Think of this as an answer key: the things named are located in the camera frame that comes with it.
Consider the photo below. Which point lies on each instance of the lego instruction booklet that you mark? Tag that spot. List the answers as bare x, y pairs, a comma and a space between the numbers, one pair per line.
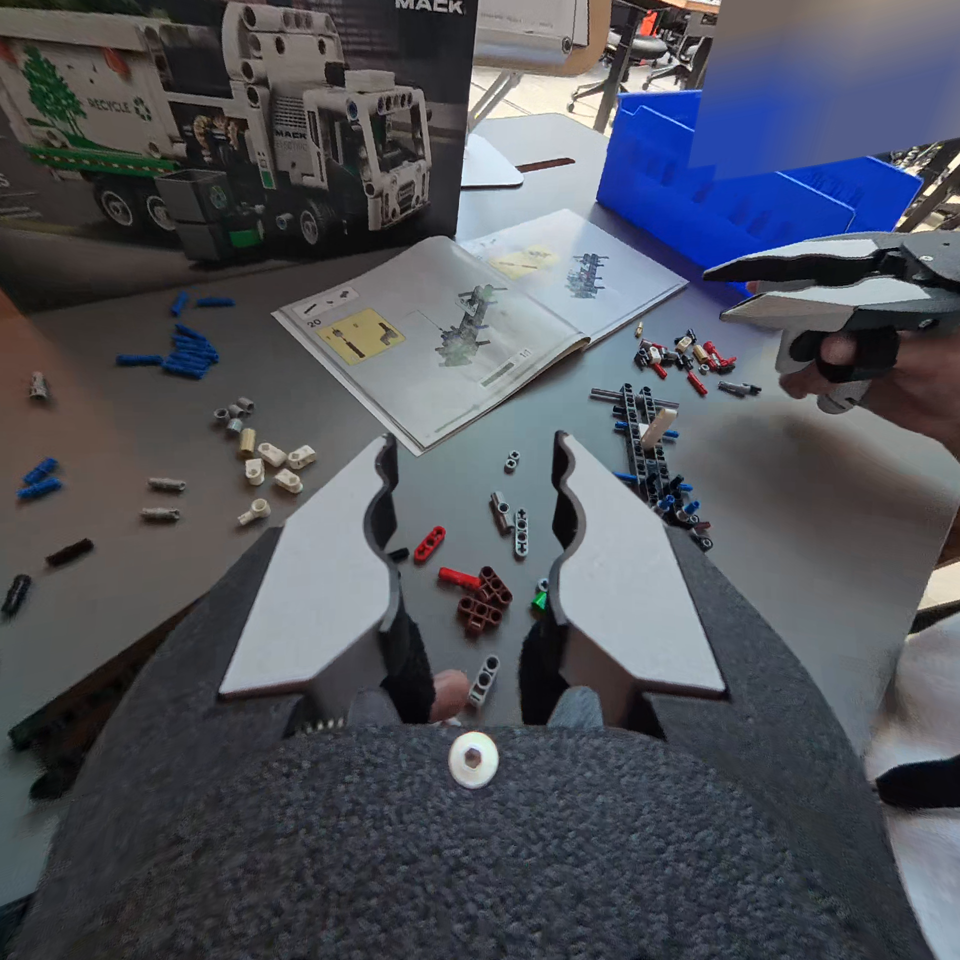
420, 337

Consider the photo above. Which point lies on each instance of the red lego axle pin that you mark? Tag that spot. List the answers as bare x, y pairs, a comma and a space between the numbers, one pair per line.
457, 576

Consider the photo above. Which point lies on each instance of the red thin lego liftarm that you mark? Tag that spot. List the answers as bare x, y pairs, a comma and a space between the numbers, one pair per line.
430, 544

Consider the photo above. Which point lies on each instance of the lego chassis assembly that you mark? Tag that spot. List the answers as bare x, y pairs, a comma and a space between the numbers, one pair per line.
637, 442

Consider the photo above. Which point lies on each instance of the grey lego pin connector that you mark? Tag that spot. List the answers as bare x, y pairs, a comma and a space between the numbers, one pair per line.
501, 512

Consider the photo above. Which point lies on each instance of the pale grey lego pin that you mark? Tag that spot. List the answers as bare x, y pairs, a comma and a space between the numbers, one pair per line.
739, 388

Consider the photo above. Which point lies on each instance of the person's left hand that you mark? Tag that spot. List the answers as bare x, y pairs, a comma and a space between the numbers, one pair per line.
452, 694

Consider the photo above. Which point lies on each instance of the brown lego block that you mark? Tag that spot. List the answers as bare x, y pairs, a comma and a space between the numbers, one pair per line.
480, 616
495, 586

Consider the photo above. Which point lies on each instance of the grey thin lego liftarm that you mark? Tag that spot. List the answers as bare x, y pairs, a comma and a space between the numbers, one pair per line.
521, 534

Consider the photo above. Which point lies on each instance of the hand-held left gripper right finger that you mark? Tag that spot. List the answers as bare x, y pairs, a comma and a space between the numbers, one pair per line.
634, 592

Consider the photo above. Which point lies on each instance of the pile of blue pins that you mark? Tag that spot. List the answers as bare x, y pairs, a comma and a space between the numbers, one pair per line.
191, 352

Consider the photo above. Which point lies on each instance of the person's right hand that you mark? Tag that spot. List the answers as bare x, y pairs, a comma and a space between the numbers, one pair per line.
922, 390

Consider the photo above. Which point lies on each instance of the person's white shirt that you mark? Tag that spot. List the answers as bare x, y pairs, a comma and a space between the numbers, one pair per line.
922, 862

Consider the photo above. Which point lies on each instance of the black office chair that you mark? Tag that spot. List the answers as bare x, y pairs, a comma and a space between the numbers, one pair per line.
637, 49

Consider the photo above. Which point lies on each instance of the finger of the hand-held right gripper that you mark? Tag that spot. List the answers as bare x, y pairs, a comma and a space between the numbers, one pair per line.
832, 247
802, 311

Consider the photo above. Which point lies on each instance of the black lego pin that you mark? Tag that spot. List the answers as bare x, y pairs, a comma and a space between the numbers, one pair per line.
70, 552
15, 595

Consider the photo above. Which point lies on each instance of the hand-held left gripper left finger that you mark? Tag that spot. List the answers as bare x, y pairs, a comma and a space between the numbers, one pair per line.
322, 592

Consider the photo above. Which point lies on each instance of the white stand base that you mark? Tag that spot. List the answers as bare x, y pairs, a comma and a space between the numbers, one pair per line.
487, 165

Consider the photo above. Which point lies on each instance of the blue plastic bin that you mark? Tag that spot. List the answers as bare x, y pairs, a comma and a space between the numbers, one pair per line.
675, 172

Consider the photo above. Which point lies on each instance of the long red lego pin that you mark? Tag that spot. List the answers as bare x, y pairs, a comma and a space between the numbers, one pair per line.
716, 351

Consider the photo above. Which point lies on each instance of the truck picture lego box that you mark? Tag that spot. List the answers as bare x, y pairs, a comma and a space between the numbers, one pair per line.
225, 112

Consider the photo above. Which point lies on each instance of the short grey lego liftarm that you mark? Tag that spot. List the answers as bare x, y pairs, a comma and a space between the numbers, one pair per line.
484, 682

